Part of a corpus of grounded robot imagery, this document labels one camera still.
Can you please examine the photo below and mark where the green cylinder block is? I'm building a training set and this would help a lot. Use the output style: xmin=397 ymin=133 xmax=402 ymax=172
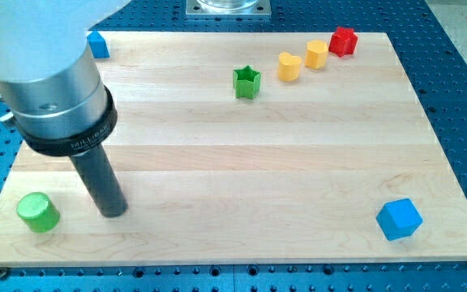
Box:
xmin=16 ymin=192 xmax=60 ymax=233

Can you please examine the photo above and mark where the yellow hexagon block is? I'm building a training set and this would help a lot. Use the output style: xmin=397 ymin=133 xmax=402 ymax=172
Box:
xmin=305 ymin=40 xmax=328 ymax=69

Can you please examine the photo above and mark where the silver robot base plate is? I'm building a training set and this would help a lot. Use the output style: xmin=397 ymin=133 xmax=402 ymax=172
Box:
xmin=185 ymin=0 xmax=272 ymax=19

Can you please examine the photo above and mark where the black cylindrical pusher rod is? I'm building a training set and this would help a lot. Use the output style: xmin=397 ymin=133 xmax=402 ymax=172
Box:
xmin=70 ymin=144 xmax=128 ymax=217

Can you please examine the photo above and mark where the yellow heart block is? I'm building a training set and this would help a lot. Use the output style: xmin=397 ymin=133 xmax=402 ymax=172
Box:
xmin=277 ymin=52 xmax=302 ymax=82

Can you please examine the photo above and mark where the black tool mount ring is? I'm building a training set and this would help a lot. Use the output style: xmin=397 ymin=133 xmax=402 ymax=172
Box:
xmin=15 ymin=85 xmax=118 ymax=157

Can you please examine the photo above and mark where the red star block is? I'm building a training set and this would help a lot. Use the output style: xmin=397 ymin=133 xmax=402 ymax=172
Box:
xmin=328 ymin=27 xmax=358 ymax=58

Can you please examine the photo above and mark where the blue triangle block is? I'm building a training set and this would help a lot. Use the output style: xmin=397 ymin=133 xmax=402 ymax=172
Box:
xmin=87 ymin=31 xmax=110 ymax=59

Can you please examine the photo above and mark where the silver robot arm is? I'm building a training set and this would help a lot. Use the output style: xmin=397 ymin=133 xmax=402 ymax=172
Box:
xmin=0 ymin=0 xmax=127 ymax=217

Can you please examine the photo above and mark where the blue cube block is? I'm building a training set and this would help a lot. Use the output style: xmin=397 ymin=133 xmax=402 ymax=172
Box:
xmin=376 ymin=198 xmax=423 ymax=241

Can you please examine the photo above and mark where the green star block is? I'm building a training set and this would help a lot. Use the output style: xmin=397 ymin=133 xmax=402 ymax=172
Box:
xmin=233 ymin=66 xmax=261 ymax=100

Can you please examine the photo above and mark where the wooden board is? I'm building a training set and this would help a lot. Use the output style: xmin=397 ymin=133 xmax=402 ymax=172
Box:
xmin=0 ymin=32 xmax=467 ymax=267

